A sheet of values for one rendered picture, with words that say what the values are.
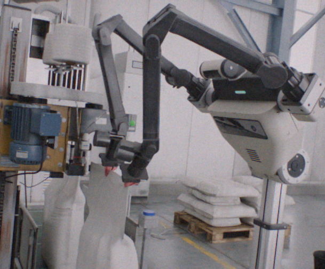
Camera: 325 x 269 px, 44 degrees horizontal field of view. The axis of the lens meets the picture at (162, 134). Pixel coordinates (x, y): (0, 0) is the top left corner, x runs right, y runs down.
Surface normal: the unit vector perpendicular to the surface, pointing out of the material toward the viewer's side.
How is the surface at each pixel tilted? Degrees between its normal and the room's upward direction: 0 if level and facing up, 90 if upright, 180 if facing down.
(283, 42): 90
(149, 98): 122
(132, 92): 90
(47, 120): 90
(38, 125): 90
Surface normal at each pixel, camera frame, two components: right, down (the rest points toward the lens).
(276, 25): -0.89, -0.07
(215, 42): 0.07, 0.53
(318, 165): 0.45, 0.09
